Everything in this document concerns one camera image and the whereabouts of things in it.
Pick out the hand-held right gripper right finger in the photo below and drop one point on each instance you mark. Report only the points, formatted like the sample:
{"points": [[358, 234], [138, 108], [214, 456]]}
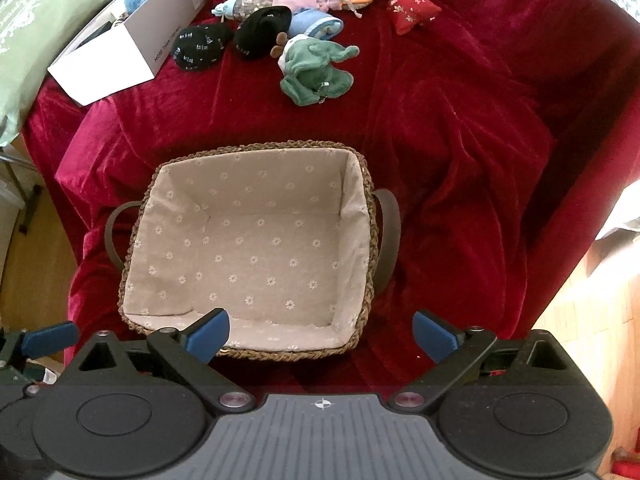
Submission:
{"points": [[432, 336]]}

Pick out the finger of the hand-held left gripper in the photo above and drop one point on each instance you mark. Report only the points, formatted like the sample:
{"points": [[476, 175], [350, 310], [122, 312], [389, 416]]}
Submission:
{"points": [[50, 338]]}

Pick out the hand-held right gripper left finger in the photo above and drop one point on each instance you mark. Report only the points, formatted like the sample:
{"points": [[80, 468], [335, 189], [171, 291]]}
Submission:
{"points": [[207, 336]]}

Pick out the woven basket with floral liner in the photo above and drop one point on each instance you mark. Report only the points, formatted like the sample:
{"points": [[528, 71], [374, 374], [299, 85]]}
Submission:
{"points": [[250, 240]]}

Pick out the black metal stand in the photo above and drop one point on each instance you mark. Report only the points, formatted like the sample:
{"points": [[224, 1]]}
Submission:
{"points": [[30, 200]]}

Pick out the red velvet cloth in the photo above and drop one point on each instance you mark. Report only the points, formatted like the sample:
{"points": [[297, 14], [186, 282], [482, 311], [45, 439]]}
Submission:
{"points": [[450, 160]]}

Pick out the green elephant plush toy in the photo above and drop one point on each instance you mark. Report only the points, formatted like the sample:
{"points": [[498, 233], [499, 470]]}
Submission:
{"points": [[312, 72]]}

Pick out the black sock with white print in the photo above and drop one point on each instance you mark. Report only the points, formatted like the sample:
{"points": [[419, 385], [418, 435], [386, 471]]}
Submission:
{"points": [[262, 30], [200, 47]]}

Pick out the white cardboard box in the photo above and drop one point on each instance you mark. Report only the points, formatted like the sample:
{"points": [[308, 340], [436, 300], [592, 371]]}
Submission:
{"points": [[135, 45]]}

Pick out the green printed bag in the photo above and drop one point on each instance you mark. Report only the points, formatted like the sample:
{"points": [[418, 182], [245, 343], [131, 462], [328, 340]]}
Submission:
{"points": [[45, 25]]}

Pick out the red embroidered pouch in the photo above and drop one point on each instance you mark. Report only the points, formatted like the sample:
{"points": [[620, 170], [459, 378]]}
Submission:
{"points": [[412, 10]]}

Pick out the light blue sock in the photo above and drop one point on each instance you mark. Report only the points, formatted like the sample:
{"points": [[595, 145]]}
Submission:
{"points": [[315, 22]]}

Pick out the grey floral sachet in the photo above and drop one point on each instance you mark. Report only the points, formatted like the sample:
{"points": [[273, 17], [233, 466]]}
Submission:
{"points": [[245, 6]]}

